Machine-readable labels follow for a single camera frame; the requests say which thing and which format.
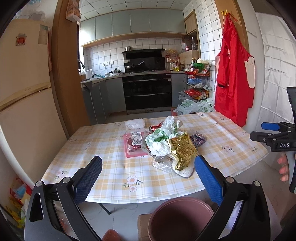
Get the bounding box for person's right hand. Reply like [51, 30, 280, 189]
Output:
[277, 154, 290, 182]

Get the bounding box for red hanging apron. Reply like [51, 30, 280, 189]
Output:
[215, 13, 255, 127]

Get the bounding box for grey kitchen base cabinets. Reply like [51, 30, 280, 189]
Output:
[81, 75, 126, 125]

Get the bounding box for white foam fruit net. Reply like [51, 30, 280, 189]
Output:
[125, 118, 145, 130]

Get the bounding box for wire kitchen storage rack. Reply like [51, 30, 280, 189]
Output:
[185, 58, 212, 101]

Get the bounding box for crushed clear plastic container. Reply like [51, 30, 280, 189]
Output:
[152, 155, 194, 178]

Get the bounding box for gold foil snack bag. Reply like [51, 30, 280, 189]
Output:
[170, 132, 198, 171]

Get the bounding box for cream refrigerator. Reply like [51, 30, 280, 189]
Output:
[1, 19, 67, 187]

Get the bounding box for crushed blue soda can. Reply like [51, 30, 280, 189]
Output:
[190, 132, 207, 149]

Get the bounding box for colourful bags on floor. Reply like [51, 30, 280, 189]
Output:
[6, 177, 32, 228]

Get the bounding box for yellow plaid floral tablecloth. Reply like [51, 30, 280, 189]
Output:
[42, 112, 268, 204]

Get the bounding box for wooden door frame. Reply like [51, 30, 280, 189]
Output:
[51, 1, 90, 138]

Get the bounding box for cardboard box under bin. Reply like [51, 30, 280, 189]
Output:
[137, 214, 152, 241]

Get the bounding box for crushed red cola can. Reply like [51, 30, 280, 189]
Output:
[149, 122, 163, 133]

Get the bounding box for clear clamshell box pink tray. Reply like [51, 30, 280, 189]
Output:
[123, 131, 149, 158]

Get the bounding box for grey upper wall cabinets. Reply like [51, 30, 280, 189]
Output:
[79, 9, 186, 44]

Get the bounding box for black built-in stove oven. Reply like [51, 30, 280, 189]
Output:
[122, 48, 172, 114]

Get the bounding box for plastic bags on floor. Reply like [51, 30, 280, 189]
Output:
[174, 97, 215, 115]

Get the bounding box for kitchen faucet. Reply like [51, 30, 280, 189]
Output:
[78, 59, 85, 72]

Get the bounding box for white green plastic bag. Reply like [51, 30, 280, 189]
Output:
[145, 116, 184, 157]

